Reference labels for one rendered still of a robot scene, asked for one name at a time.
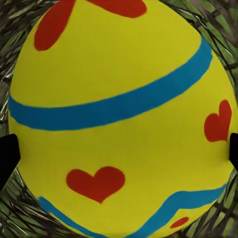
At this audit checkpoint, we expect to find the wicker basket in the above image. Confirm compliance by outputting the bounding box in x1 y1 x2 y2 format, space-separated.
0 0 238 238

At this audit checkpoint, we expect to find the easter egg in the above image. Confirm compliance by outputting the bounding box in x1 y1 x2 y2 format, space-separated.
7 0 238 238

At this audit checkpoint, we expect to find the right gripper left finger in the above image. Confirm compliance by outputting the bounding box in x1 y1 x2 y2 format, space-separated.
0 134 20 192

